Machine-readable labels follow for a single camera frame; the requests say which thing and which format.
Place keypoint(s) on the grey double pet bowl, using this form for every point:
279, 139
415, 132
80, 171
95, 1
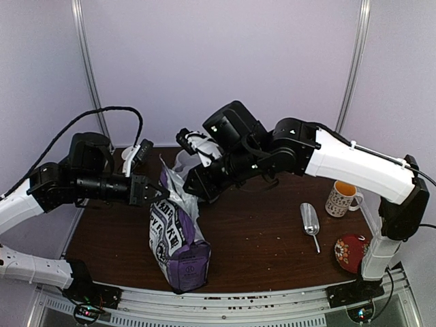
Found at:
183, 163

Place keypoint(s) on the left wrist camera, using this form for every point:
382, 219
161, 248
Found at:
142, 151

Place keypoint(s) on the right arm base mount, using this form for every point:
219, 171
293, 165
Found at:
357, 297

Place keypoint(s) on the patterned mug yellow inside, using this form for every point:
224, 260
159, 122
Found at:
342, 198

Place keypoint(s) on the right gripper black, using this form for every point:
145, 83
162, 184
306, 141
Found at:
197, 178

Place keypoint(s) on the red floral plate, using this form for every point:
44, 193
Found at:
349, 251

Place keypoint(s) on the right aluminium frame post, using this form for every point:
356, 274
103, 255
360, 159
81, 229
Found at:
362, 30

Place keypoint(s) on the purple puppy food bag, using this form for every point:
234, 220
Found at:
175, 238

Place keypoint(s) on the small white round bowl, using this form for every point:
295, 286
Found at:
128, 154

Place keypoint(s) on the metal food scoop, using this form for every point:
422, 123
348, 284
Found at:
310, 222

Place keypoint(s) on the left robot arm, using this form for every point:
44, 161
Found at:
86, 173

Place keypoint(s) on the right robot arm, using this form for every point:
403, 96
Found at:
234, 147

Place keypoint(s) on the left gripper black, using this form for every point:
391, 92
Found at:
137, 195

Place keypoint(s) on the aluminium front rail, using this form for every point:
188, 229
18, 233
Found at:
301, 307

